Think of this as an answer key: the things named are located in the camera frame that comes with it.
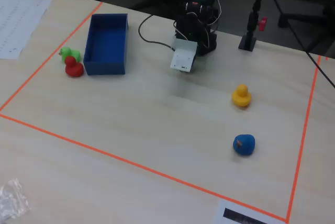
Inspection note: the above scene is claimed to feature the red rubber duck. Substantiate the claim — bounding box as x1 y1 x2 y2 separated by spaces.
64 55 85 78

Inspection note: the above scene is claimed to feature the green rubber duck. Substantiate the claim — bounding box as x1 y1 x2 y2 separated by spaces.
59 47 81 64

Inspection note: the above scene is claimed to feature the orange tape strip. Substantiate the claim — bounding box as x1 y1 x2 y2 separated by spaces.
0 1 104 112
0 113 288 222
285 55 322 222

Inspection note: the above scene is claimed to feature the printed white paper sheet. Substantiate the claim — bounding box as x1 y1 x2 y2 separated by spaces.
0 0 52 60

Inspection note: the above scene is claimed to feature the thin black cable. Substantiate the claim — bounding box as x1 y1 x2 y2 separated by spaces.
266 0 335 89

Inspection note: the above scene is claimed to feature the white paper with black bar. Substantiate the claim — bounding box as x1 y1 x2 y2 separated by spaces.
213 199 286 224

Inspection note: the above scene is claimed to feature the blue rubber duck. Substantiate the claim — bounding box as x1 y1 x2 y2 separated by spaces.
232 133 256 156

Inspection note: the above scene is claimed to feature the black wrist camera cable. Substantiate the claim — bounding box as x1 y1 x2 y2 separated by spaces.
138 14 176 52

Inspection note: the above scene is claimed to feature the yellow rubber duck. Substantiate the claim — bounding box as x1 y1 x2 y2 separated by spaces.
231 84 252 108

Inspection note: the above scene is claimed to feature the black office chair base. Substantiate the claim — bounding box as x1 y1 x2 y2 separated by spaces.
277 6 335 52

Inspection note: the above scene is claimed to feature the clear plastic bag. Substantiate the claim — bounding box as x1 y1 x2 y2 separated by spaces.
0 178 31 222

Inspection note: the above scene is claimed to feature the black camera stand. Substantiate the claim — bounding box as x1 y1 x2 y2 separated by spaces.
238 0 270 51

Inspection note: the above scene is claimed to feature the blue rectangular box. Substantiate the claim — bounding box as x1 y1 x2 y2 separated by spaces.
83 13 129 76

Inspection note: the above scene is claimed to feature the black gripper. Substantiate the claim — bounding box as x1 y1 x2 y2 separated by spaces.
174 18 210 55

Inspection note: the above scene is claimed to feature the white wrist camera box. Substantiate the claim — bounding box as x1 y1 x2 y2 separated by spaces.
170 38 198 73

